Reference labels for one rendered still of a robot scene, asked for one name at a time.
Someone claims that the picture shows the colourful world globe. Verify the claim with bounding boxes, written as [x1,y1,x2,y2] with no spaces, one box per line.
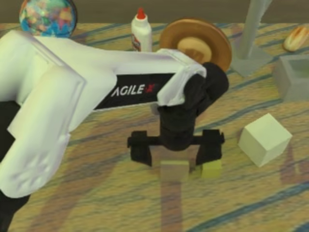
[18,0,78,39]

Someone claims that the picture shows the grey stand with base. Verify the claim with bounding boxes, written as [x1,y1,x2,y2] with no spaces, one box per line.
[229,0,272,77]

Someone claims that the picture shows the brown round wooden plate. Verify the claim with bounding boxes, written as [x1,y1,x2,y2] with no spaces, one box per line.
[159,19,232,73]

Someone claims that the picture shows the large pale cube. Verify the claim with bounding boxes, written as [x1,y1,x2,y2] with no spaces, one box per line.
[238,113,293,168]

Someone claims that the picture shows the tan small cube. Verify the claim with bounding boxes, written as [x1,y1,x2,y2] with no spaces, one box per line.
[159,160,190,182]

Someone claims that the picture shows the white glue bottle red cap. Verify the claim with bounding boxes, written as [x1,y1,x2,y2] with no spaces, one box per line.
[130,7,153,53]

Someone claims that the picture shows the hot dog bun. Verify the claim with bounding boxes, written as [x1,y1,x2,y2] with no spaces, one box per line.
[282,25,309,52]

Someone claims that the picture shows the grey square open box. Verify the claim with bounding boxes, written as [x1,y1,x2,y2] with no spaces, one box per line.
[272,54,309,102]

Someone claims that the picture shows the yellow small cube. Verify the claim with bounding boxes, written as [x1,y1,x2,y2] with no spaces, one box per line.
[199,159,223,179]

